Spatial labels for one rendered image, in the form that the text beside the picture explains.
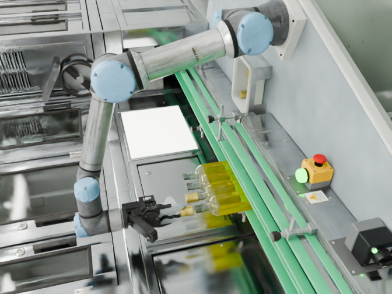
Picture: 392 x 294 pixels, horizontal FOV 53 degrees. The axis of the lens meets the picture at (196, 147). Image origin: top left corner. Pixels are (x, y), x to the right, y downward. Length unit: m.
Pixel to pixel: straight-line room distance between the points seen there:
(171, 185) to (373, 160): 0.84
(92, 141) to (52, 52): 1.02
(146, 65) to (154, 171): 0.69
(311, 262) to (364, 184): 0.26
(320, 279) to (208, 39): 0.70
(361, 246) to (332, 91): 0.44
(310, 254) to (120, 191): 0.83
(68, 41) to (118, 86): 1.14
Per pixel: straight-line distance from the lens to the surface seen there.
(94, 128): 1.29
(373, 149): 1.09
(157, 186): 1.63
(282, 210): 1.20
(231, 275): 1.39
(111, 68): 1.08
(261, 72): 1.54
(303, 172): 1.23
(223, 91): 1.91
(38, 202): 1.73
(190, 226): 1.47
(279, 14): 1.34
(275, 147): 1.40
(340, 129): 1.19
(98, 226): 1.31
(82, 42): 2.22
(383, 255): 1.07
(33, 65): 2.28
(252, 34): 1.15
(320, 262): 1.10
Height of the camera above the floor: 1.41
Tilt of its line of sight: 13 degrees down
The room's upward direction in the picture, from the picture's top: 99 degrees counter-clockwise
